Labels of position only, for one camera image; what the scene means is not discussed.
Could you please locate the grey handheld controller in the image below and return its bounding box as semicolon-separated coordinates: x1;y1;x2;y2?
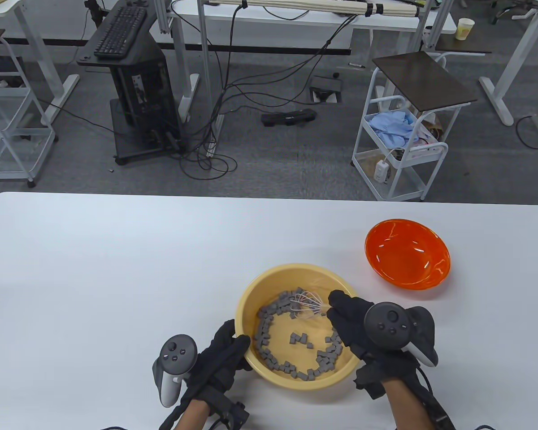
364;303;439;368
152;335;199;408

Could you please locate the person's left forearm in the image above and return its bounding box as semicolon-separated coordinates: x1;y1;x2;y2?
175;399;211;430

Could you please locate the white desk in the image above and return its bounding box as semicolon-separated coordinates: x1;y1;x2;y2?
155;0;458;126
0;0;80;126
478;0;538;127

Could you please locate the brown side table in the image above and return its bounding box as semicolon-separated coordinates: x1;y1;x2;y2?
433;34;492;56

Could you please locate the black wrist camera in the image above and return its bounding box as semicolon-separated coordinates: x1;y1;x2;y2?
353;363;386;399
215;399;251;430

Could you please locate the black cable loop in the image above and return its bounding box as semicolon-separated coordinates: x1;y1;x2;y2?
515;114;538;150

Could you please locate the floor socket box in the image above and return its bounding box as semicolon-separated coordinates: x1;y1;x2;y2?
308;75;344;104

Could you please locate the black computer cart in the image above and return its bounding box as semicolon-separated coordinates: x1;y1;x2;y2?
77;0;184;165

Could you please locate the wire whisk with wooden handle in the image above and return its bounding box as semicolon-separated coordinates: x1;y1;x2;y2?
289;290;330;319

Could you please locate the person's right hand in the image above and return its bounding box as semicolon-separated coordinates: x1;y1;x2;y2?
326;290;416;382

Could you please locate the person's left hand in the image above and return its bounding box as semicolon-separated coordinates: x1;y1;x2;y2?
186;318;252;402

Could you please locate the yellow plastic basin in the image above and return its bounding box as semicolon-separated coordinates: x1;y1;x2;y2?
234;263;366;391

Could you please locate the black power strip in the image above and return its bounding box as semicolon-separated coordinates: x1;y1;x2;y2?
261;107;318;127

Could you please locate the aluminium frame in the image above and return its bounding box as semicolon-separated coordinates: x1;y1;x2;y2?
155;0;456;51

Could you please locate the pile of grey toy blocks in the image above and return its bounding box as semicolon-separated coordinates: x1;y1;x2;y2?
256;287;343;381

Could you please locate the black keyboard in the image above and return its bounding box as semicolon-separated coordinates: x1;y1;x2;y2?
94;5;148;60

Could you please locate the orange plastic bowl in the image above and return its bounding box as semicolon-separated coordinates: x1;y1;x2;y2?
364;219;451;292

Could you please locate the blue cloth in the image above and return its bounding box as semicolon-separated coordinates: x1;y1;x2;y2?
369;111;417;148

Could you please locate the tangle of black cables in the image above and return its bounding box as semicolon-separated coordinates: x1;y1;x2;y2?
40;0;355;182

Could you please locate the person's right forearm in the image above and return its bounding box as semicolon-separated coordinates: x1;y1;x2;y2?
381;376;433;430

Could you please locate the long white power strip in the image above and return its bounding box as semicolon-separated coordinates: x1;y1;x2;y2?
205;113;226;158

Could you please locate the office chair base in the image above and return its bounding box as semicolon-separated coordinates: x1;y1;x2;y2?
491;0;535;25

